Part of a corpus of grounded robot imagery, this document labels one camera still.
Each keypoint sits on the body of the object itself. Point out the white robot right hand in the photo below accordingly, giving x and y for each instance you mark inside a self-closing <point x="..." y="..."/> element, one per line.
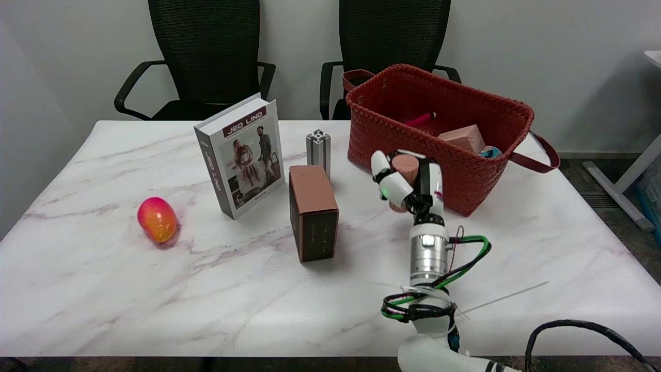
<point x="397" y="187"/>

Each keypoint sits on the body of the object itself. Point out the wooden cylinder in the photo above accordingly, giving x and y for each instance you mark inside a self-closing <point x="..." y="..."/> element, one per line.
<point x="406" y="167"/>

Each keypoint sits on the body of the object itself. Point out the brown woven storage basket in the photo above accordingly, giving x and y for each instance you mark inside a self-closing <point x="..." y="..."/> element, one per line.
<point x="465" y="170"/>

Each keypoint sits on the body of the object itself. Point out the blue storage box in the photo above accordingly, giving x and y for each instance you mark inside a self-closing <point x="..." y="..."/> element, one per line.
<point x="651" y="199"/>

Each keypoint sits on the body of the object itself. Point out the pink marker pen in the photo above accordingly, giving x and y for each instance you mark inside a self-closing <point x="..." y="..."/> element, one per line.
<point x="419" y="120"/>

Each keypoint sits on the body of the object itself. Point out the pinkish wooden block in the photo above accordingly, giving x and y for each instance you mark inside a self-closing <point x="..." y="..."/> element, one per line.
<point x="462" y="138"/>

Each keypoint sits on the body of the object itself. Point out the silver aluminium extrusion piece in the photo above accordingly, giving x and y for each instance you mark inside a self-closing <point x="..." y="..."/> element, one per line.
<point x="318" y="150"/>

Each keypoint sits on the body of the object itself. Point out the brown rectangular box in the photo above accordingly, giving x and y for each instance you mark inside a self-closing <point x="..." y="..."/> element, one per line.
<point x="312" y="212"/>

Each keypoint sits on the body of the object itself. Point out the blue round object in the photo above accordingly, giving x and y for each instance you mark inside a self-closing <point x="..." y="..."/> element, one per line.
<point x="490" y="152"/>

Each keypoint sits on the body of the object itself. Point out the hardcover book with photo cover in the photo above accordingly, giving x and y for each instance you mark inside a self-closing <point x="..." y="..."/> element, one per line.
<point x="250" y="157"/>

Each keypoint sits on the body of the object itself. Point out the black mesh office chair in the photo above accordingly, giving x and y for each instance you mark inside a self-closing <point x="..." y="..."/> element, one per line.
<point x="392" y="36"/>
<point x="204" y="57"/>

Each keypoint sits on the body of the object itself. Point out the white desk with leg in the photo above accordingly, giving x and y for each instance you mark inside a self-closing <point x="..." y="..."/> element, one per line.
<point x="627" y="181"/>

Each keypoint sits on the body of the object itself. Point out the red yellow toy mango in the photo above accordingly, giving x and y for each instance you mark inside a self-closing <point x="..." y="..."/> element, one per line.
<point x="157" y="219"/>

